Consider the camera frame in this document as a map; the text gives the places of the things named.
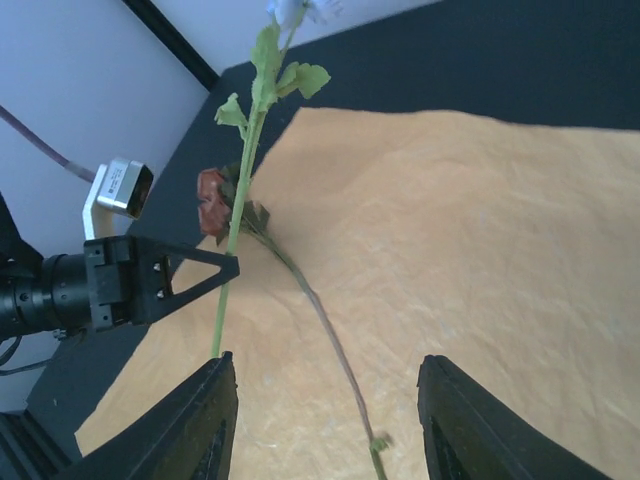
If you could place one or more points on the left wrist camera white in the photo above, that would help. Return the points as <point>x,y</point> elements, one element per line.
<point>120,187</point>

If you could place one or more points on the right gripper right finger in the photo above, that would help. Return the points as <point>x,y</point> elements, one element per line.
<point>470,434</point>

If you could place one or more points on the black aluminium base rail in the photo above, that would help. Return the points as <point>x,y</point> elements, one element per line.
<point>27,450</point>

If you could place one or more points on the left black frame post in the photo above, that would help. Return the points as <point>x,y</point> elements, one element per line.
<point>158,24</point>

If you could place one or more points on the red brown flower stem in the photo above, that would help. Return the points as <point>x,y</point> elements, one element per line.
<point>216,191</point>

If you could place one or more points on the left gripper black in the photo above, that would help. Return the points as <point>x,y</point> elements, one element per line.
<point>125,280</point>

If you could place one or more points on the orange wrapping paper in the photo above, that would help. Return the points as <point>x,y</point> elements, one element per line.
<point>513,250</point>

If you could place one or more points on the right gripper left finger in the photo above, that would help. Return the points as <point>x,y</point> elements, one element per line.
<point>189,434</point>

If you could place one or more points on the small blue flower stem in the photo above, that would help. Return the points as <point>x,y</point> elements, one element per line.
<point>273,81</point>

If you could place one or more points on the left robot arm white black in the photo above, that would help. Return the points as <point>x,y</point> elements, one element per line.
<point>21,288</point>

